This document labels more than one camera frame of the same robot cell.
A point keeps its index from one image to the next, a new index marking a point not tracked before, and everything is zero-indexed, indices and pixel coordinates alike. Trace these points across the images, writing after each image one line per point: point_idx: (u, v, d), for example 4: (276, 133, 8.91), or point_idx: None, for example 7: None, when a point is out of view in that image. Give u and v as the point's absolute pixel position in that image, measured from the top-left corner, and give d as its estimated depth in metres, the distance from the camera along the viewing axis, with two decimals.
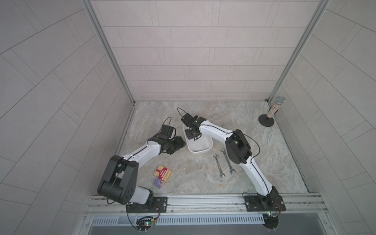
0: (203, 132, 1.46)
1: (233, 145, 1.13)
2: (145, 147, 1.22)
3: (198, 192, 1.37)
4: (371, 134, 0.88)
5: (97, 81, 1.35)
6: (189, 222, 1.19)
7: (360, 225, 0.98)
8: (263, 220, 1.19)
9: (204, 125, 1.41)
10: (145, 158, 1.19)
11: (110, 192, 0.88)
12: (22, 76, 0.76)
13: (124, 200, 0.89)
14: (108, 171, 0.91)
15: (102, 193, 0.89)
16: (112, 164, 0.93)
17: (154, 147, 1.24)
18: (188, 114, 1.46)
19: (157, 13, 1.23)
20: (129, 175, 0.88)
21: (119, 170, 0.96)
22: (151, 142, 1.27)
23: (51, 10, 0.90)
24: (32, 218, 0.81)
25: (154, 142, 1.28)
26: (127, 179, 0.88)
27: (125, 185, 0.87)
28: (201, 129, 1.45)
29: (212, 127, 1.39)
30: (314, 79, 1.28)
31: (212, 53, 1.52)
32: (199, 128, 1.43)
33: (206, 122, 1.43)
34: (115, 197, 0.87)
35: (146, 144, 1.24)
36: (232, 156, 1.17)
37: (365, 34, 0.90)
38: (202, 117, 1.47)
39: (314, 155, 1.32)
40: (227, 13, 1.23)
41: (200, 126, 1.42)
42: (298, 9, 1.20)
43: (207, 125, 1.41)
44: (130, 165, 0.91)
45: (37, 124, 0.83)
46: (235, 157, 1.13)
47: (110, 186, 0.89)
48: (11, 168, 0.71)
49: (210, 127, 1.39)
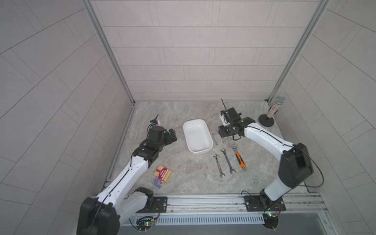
0: (249, 137, 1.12)
1: (293, 162, 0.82)
2: (128, 171, 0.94)
3: (198, 192, 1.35)
4: (371, 134, 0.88)
5: (97, 81, 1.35)
6: (189, 222, 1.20)
7: (359, 225, 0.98)
8: (263, 220, 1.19)
9: (252, 128, 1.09)
10: (129, 187, 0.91)
11: None
12: (22, 76, 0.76)
13: None
14: (82, 218, 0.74)
15: None
16: (85, 208, 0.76)
17: (139, 166, 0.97)
18: (234, 111, 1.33)
19: (157, 13, 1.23)
20: (106, 222, 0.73)
21: None
22: (134, 162, 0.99)
23: (51, 10, 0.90)
24: (32, 219, 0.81)
25: (141, 158, 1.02)
26: (103, 228, 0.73)
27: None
28: (246, 132, 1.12)
29: (263, 132, 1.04)
30: (315, 79, 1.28)
31: (212, 53, 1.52)
32: (245, 130, 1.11)
33: (256, 126, 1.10)
34: None
35: (127, 168, 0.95)
36: (284, 176, 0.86)
37: (365, 34, 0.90)
38: (251, 119, 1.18)
39: (314, 154, 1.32)
40: (227, 13, 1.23)
41: (247, 127, 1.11)
42: (298, 9, 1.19)
43: (257, 129, 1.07)
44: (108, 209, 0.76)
45: (36, 123, 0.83)
46: (290, 179, 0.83)
47: None
48: (11, 168, 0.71)
49: (260, 132, 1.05)
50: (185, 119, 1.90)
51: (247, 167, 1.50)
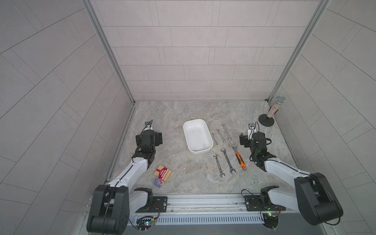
0: (270, 171, 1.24)
1: (308, 190, 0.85)
2: (131, 166, 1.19)
3: (198, 192, 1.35)
4: (372, 134, 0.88)
5: (97, 81, 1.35)
6: (189, 222, 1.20)
7: (359, 225, 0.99)
8: (263, 220, 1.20)
9: (271, 160, 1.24)
10: (133, 180, 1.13)
11: (104, 224, 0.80)
12: (22, 76, 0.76)
13: (120, 230, 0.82)
14: (97, 203, 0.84)
15: (92, 229, 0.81)
16: (99, 195, 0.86)
17: (141, 163, 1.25)
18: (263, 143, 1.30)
19: (157, 13, 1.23)
20: (121, 201, 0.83)
21: (107, 199, 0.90)
22: (136, 160, 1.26)
23: (51, 10, 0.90)
24: (32, 219, 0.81)
25: (141, 158, 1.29)
26: (119, 207, 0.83)
27: (118, 213, 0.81)
28: (268, 166, 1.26)
29: (281, 164, 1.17)
30: (315, 79, 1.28)
31: (212, 53, 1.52)
32: (265, 162, 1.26)
33: (275, 158, 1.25)
34: (109, 229, 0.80)
35: (131, 164, 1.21)
36: (303, 205, 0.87)
37: (365, 34, 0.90)
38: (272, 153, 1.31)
39: (314, 154, 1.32)
40: (227, 13, 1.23)
41: (267, 160, 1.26)
42: (298, 8, 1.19)
43: (276, 162, 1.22)
44: (119, 190, 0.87)
45: (37, 123, 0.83)
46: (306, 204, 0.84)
47: (102, 218, 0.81)
48: (11, 168, 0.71)
49: (277, 163, 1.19)
50: (185, 119, 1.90)
51: (247, 167, 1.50)
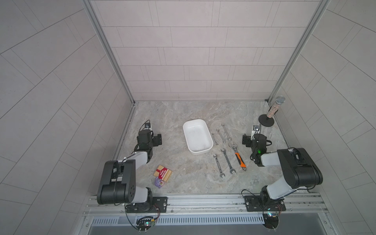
0: (266, 162, 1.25)
1: (289, 157, 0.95)
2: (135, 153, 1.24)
3: (198, 192, 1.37)
4: (371, 134, 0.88)
5: (97, 81, 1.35)
6: (189, 222, 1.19)
7: (359, 225, 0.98)
8: (263, 220, 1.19)
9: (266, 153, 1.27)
10: (137, 166, 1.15)
11: (114, 194, 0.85)
12: (22, 76, 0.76)
13: (129, 199, 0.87)
14: (107, 175, 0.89)
15: (103, 199, 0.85)
16: (108, 168, 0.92)
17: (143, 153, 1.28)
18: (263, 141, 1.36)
19: (157, 13, 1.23)
20: (129, 171, 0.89)
21: (116, 175, 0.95)
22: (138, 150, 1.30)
23: (51, 10, 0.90)
24: (32, 218, 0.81)
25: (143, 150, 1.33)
26: (127, 177, 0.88)
27: (127, 182, 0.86)
28: (263, 159, 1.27)
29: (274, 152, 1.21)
30: (315, 79, 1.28)
31: (212, 53, 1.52)
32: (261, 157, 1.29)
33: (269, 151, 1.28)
34: (119, 198, 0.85)
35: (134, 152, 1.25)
36: (286, 171, 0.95)
37: (365, 34, 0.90)
38: None
39: (314, 154, 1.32)
40: (227, 13, 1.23)
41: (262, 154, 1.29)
42: (298, 9, 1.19)
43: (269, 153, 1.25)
44: (128, 162, 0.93)
45: (36, 123, 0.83)
46: (287, 166, 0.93)
47: (111, 188, 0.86)
48: (11, 168, 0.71)
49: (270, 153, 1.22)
50: (185, 119, 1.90)
51: (247, 167, 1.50)
